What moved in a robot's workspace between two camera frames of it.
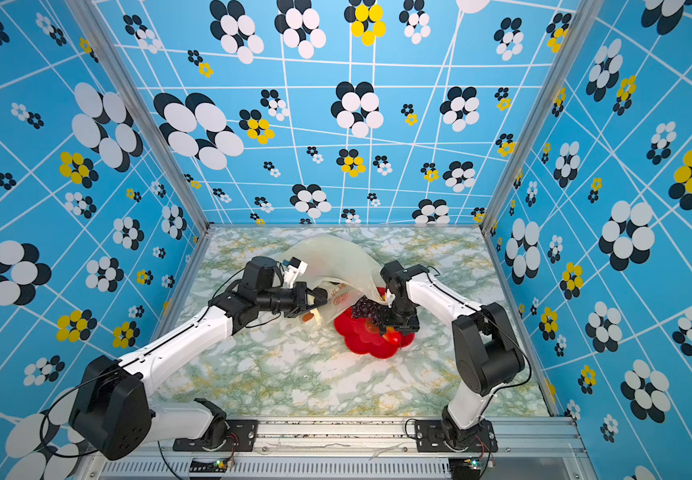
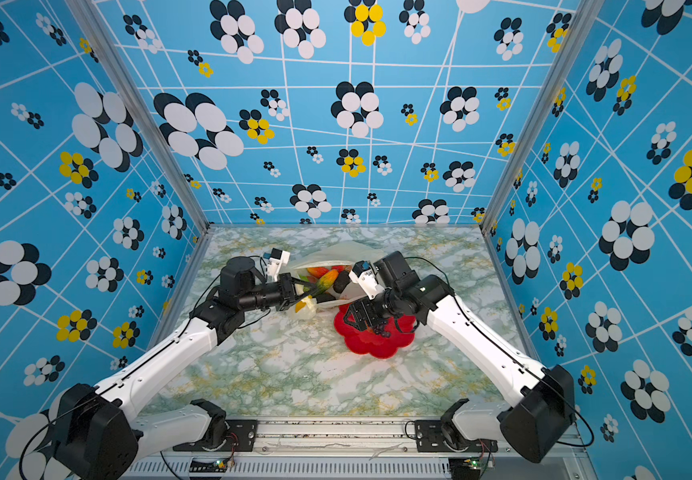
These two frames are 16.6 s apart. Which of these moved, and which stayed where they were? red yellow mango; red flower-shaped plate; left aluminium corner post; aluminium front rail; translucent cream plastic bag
Moved: red yellow mango; translucent cream plastic bag
Stayed: aluminium front rail; left aluminium corner post; red flower-shaped plate
